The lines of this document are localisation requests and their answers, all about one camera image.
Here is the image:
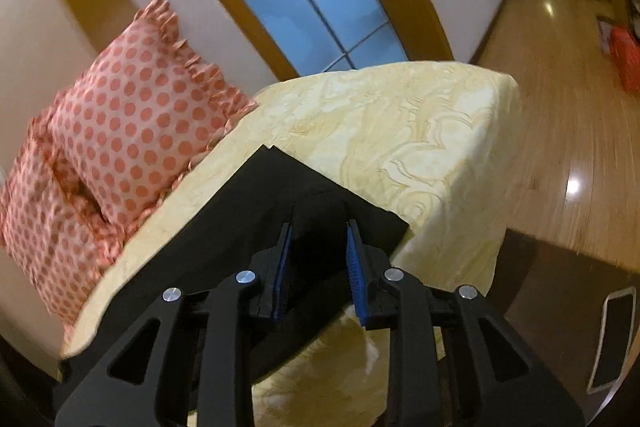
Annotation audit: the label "red bag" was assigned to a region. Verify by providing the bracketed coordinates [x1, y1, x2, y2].
[608, 25, 640, 96]

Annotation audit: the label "small pink polka dot pillow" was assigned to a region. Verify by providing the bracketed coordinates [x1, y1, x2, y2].
[0, 117, 126, 326]

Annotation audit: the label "black pants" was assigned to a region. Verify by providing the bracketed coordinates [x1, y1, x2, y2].
[58, 145, 410, 387]

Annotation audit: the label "large pink polka dot pillow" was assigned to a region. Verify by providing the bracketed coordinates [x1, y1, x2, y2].
[49, 0, 259, 238]

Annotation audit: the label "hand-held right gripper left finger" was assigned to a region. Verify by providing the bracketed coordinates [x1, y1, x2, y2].
[54, 222, 294, 427]

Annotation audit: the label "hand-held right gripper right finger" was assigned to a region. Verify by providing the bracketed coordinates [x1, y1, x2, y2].
[346, 219, 586, 427]

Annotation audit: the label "bed with yellow sheet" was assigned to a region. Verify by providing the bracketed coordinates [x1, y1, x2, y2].
[60, 61, 521, 427]

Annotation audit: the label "dark wooden bedside table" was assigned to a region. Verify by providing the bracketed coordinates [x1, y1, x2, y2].
[436, 227, 640, 427]

